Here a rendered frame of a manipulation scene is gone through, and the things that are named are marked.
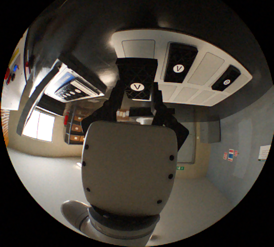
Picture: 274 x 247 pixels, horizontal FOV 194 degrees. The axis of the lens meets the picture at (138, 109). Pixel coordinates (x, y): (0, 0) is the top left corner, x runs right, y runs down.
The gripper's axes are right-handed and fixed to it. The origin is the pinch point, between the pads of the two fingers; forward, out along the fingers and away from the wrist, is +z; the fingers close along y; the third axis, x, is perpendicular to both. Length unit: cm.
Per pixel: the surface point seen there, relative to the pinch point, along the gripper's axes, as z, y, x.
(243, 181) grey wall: -105, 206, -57
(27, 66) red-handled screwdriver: 4.3, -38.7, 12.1
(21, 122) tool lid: -10.3, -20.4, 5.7
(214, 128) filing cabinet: 43, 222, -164
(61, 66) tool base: 6.4, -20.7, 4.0
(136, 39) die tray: 6.9, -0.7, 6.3
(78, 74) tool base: 7.5, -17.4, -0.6
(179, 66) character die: 6.6, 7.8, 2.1
